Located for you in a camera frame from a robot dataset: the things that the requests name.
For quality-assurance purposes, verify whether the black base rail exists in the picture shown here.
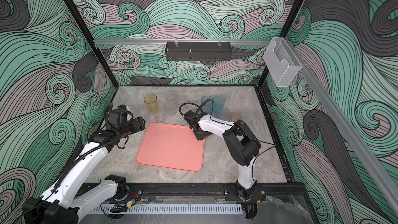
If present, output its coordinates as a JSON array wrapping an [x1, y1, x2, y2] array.
[[126, 183, 306, 197]]

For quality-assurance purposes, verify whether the clear acrylic wall holder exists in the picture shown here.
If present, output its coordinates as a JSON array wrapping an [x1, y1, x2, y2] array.
[[263, 37, 302, 88]]

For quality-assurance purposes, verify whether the yellow plastic cup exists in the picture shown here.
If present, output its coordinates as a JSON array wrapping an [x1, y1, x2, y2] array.
[[144, 93, 159, 114]]

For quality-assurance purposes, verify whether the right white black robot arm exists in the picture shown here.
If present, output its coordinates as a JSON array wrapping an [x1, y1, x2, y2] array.
[[183, 111, 261, 198]]

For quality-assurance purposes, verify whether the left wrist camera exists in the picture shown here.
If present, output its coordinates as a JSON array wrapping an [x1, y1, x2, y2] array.
[[105, 105, 130, 129]]

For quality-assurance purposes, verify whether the small clear faceted glass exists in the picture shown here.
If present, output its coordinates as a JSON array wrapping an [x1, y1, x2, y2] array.
[[177, 96, 187, 107]]

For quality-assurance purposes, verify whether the green plastic cup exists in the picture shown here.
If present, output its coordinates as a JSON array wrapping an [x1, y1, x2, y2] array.
[[212, 96, 225, 116]]

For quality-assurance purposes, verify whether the pink short cup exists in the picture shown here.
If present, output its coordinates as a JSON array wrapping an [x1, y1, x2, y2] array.
[[230, 113, 243, 122]]

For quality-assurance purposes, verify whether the aluminium rail back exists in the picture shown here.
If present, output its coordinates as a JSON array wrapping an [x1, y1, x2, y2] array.
[[93, 38, 271, 46]]

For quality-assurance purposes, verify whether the white slotted cable duct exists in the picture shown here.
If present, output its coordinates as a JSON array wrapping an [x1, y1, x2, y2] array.
[[90, 204, 243, 216]]

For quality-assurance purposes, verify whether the aluminium rail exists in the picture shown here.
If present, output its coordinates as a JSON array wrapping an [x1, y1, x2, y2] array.
[[93, 38, 271, 46], [300, 64, 398, 214]]

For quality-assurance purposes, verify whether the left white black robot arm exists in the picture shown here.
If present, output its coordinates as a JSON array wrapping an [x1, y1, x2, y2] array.
[[22, 117, 146, 224]]

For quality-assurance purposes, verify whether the clear glass front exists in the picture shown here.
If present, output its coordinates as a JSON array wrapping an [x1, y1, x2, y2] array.
[[154, 111, 166, 123]]

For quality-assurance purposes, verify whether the pink tray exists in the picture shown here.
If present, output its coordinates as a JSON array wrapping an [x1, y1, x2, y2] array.
[[135, 122, 205, 172]]

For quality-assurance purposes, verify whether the black perforated wall shelf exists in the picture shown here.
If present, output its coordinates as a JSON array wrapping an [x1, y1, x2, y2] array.
[[165, 41, 232, 62]]

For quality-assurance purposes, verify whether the blue plastic cup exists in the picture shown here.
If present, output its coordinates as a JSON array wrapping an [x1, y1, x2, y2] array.
[[201, 95, 214, 115]]

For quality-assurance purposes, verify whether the aluminium rail right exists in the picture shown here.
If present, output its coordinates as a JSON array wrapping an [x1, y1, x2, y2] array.
[[300, 64, 398, 214]]

